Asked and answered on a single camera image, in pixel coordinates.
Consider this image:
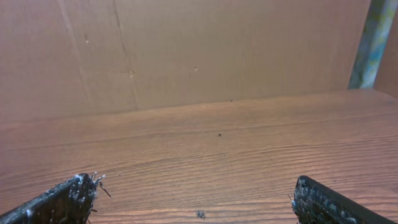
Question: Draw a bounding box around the cardboard back panel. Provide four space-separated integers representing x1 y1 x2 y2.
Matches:
1 0 379 123

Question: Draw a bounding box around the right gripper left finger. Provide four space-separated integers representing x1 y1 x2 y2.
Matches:
1 173 105 224

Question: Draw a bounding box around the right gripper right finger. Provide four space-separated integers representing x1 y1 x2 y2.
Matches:
291 175 397 224

